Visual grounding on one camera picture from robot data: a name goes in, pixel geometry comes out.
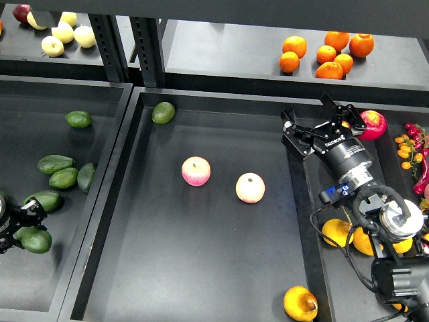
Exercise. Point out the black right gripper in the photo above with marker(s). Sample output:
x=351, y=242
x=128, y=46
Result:
x=344, y=156

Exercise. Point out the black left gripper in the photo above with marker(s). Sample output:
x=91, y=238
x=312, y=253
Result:
x=14, y=217

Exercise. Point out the dark green avocado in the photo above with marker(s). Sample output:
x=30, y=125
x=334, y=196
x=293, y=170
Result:
x=34, y=239

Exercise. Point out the dark avocado at left edge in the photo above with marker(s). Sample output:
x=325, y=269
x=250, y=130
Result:
x=4, y=195

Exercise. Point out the green avocado lower left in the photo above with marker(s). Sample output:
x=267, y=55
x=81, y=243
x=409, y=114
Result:
x=49, y=200

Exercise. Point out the green avocado middle cluster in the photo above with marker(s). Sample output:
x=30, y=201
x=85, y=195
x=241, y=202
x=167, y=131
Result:
x=64, y=179

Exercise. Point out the green avocado top left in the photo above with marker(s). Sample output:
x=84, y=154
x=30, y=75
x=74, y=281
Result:
x=79, y=119

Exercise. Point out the green avocado at tray corner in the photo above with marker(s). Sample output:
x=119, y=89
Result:
x=163, y=113

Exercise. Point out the pale yellow pear front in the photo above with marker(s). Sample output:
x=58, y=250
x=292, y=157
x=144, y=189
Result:
x=52, y=46

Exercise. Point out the pale yellow pear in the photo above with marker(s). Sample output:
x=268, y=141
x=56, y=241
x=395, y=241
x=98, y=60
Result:
x=85, y=36
x=64, y=32
x=69, y=17
x=52, y=46

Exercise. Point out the pale yellow pear middle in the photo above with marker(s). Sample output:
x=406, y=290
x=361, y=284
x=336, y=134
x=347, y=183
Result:
x=64, y=32

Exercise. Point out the pale yellow pear right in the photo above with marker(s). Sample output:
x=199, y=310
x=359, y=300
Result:
x=85, y=36

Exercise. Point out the pale yellow pear half hidden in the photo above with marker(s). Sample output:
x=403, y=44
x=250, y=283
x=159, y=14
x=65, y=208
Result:
x=31, y=20

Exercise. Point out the pale yellow pear back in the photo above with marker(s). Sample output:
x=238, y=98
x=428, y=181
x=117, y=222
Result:
x=69, y=17

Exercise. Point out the bright red apple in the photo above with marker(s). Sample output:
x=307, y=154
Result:
x=376, y=125

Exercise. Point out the orange front bottom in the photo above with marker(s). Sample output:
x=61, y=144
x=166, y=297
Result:
x=329, y=70

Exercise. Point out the orange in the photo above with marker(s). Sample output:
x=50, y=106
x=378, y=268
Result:
x=289, y=62
x=337, y=40
x=295, y=44
x=329, y=70
x=361, y=45

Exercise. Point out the orange right small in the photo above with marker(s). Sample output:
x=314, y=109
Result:
x=346, y=61

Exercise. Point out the orange small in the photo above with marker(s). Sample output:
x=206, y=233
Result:
x=325, y=53
x=346, y=61

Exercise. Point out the orange centre small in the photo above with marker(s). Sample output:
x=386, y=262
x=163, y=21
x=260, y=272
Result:
x=325, y=53

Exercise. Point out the orange lower left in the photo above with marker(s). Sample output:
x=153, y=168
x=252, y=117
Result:
x=289, y=62

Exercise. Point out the orange top centre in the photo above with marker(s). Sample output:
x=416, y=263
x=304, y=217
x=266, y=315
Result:
x=337, y=40

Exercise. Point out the orange top left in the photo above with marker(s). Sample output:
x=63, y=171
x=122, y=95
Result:
x=295, y=44

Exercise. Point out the orange top right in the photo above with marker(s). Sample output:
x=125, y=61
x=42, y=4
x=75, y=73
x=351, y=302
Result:
x=361, y=45

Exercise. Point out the cherry tomato bunch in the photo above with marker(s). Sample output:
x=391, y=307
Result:
x=412, y=146

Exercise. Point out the pale pink yellow apple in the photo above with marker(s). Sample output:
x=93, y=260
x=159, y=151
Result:
x=250, y=187

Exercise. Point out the black left tray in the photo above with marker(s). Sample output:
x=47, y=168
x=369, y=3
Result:
x=33, y=125

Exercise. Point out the black tray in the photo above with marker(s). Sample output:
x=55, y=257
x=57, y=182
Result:
x=335, y=201
x=168, y=251
x=33, y=125

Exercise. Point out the red chili pepper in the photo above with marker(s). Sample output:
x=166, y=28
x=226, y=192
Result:
x=422, y=182

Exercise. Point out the pink red apple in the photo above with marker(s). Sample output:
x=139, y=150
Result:
x=196, y=171

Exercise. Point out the black centre tray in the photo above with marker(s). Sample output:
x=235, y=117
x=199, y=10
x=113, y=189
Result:
x=168, y=251

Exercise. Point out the black right tray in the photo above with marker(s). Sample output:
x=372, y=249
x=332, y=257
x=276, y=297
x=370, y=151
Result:
x=335, y=201

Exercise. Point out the black shelf upright right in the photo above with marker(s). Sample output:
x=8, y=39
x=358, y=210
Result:
x=147, y=34

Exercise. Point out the black shelf upright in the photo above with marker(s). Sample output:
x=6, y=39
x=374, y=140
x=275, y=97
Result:
x=147, y=34
x=110, y=46

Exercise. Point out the black shelf upright left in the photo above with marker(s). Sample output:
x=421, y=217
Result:
x=110, y=46

